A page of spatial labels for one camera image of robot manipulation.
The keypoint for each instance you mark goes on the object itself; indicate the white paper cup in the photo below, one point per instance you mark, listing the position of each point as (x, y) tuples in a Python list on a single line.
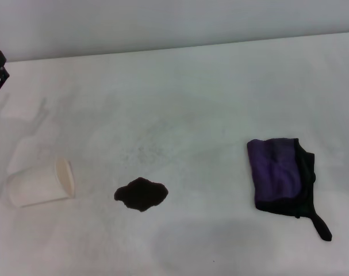
[(39, 187)]

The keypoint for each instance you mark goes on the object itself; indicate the purple rag with black trim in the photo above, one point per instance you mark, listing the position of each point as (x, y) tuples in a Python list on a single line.
[(273, 169)]

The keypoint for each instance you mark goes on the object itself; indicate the black water stain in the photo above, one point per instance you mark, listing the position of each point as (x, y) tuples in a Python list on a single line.
[(141, 195)]

